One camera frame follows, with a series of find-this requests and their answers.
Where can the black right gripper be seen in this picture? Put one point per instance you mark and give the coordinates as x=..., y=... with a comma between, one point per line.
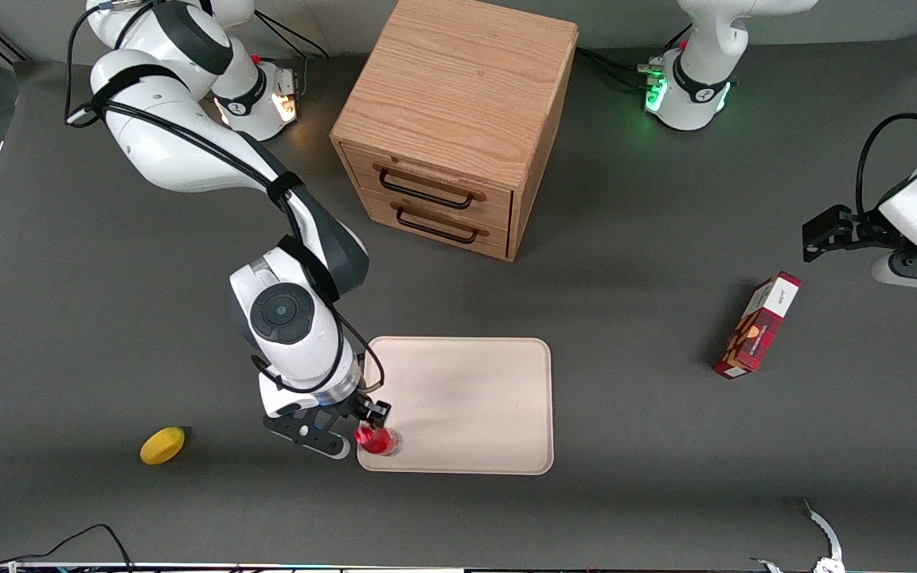
x=360, y=405

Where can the yellow mango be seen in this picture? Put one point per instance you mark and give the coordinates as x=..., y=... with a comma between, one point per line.
x=162, y=446

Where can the wooden drawer cabinet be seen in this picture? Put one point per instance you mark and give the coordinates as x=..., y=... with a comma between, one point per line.
x=458, y=103

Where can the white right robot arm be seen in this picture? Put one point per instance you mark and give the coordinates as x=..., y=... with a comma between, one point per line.
x=180, y=151

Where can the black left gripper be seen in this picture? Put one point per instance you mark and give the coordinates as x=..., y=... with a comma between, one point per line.
x=862, y=225

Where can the red coke bottle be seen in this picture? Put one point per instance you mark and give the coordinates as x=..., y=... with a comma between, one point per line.
x=379, y=440

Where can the beige plastic tray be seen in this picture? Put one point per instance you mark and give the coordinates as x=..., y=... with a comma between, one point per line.
x=466, y=398

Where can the red cardboard snack box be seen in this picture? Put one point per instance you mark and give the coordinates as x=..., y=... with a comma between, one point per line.
x=757, y=326

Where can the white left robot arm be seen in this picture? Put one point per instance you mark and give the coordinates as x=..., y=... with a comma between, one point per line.
x=705, y=72

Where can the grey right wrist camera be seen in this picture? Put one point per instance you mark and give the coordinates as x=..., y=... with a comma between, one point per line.
x=311, y=436

